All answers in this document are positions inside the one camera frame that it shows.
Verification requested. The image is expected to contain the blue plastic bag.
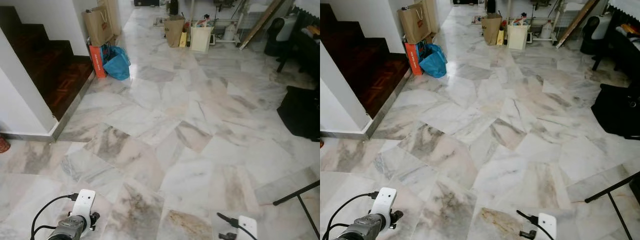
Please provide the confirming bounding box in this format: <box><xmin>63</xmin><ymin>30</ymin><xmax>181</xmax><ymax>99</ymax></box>
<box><xmin>417</xmin><ymin>42</ymin><xmax>448</xmax><ymax>79</ymax></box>
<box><xmin>101</xmin><ymin>44</ymin><xmax>131</xmax><ymax>81</ymax></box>

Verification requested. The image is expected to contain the black office chair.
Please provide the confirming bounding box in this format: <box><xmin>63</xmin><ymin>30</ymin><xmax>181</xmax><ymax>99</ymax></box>
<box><xmin>264</xmin><ymin>12</ymin><xmax>321</xmax><ymax>73</ymax></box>
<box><xmin>580</xmin><ymin>15</ymin><xmax>632</xmax><ymax>71</ymax></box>

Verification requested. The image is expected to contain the black fabric bag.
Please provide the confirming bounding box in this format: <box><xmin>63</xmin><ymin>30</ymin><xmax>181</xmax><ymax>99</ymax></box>
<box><xmin>276</xmin><ymin>86</ymin><xmax>321</xmax><ymax>141</ymax></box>
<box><xmin>591</xmin><ymin>82</ymin><xmax>640</xmax><ymax>140</ymax></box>

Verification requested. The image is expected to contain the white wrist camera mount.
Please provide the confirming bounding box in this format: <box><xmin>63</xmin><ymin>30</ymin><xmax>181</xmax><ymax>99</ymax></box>
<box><xmin>371</xmin><ymin>187</ymin><xmax>398</xmax><ymax>233</ymax></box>
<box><xmin>536</xmin><ymin>213</ymin><xmax>558</xmax><ymax>240</ymax></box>
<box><xmin>236</xmin><ymin>215</ymin><xmax>258</xmax><ymax>240</ymax></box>
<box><xmin>70</xmin><ymin>189</ymin><xmax>97</xmax><ymax>236</ymax></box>

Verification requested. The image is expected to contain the long wooden plank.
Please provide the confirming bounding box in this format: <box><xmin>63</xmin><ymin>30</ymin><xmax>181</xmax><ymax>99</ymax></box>
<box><xmin>556</xmin><ymin>0</ymin><xmax>601</xmax><ymax>49</ymax></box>
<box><xmin>239</xmin><ymin>0</ymin><xmax>283</xmax><ymax>51</ymax></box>

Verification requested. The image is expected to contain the large brown paper bag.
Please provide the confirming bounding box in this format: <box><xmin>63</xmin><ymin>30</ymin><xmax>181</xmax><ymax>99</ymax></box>
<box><xmin>398</xmin><ymin>2</ymin><xmax>433</xmax><ymax>45</ymax></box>
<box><xmin>82</xmin><ymin>4</ymin><xmax>116</xmax><ymax>47</ymax></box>

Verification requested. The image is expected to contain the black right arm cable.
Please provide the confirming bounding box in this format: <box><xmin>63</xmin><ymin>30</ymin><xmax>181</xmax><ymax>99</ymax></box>
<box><xmin>516</xmin><ymin>210</ymin><xmax>546</xmax><ymax>240</ymax></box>
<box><xmin>216</xmin><ymin>212</ymin><xmax>246</xmax><ymax>240</ymax></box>

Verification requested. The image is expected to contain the orange cardboard box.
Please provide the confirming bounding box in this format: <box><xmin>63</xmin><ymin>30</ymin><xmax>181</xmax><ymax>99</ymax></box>
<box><xmin>404</xmin><ymin>42</ymin><xmax>424</xmax><ymax>76</ymax></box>
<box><xmin>88</xmin><ymin>45</ymin><xmax>107</xmax><ymax>79</ymax></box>

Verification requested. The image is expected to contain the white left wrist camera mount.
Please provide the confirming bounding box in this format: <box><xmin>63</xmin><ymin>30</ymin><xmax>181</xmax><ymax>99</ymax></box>
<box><xmin>70</xmin><ymin>189</ymin><xmax>97</xmax><ymax>236</ymax></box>
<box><xmin>371</xmin><ymin>187</ymin><xmax>398</xmax><ymax>233</ymax></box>

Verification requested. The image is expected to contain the small brown paper bag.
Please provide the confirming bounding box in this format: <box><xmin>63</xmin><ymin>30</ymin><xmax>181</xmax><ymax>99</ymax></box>
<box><xmin>164</xmin><ymin>16</ymin><xmax>186</xmax><ymax>48</ymax></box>
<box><xmin>481</xmin><ymin>14</ymin><xmax>503</xmax><ymax>46</ymax></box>

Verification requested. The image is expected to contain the black metal stand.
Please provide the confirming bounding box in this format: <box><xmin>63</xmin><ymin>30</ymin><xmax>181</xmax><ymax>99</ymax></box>
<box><xmin>584</xmin><ymin>171</ymin><xmax>640</xmax><ymax>240</ymax></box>
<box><xmin>272</xmin><ymin>180</ymin><xmax>321</xmax><ymax>239</ymax></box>

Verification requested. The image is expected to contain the dark wooden staircase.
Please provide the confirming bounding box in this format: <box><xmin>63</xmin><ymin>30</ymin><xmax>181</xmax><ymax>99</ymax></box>
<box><xmin>0</xmin><ymin>6</ymin><xmax>95</xmax><ymax>121</ymax></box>
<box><xmin>320</xmin><ymin>4</ymin><xmax>412</xmax><ymax>120</ymax></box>

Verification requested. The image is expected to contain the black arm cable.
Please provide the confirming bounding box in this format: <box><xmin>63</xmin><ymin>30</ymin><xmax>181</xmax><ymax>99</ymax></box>
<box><xmin>516</xmin><ymin>210</ymin><xmax>546</xmax><ymax>240</ymax></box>
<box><xmin>322</xmin><ymin>191</ymin><xmax>380</xmax><ymax>240</ymax></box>
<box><xmin>216</xmin><ymin>212</ymin><xmax>246</xmax><ymax>240</ymax></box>
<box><xmin>30</xmin><ymin>193</ymin><xmax>80</xmax><ymax>240</ymax></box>

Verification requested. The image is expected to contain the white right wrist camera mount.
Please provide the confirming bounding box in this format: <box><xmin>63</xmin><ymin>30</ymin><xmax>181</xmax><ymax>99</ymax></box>
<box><xmin>536</xmin><ymin>213</ymin><xmax>558</xmax><ymax>240</ymax></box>
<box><xmin>236</xmin><ymin>215</ymin><xmax>258</xmax><ymax>240</ymax></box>

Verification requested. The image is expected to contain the white paper bag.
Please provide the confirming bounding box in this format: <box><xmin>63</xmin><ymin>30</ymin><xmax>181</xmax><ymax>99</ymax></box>
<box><xmin>190</xmin><ymin>25</ymin><xmax>213</xmax><ymax>53</ymax></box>
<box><xmin>507</xmin><ymin>23</ymin><xmax>529</xmax><ymax>51</ymax></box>

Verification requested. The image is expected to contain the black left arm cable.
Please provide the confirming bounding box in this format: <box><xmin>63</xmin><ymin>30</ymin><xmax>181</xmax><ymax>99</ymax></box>
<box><xmin>322</xmin><ymin>191</ymin><xmax>380</xmax><ymax>240</ymax></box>
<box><xmin>30</xmin><ymin>193</ymin><xmax>80</xmax><ymax>240</ymax></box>

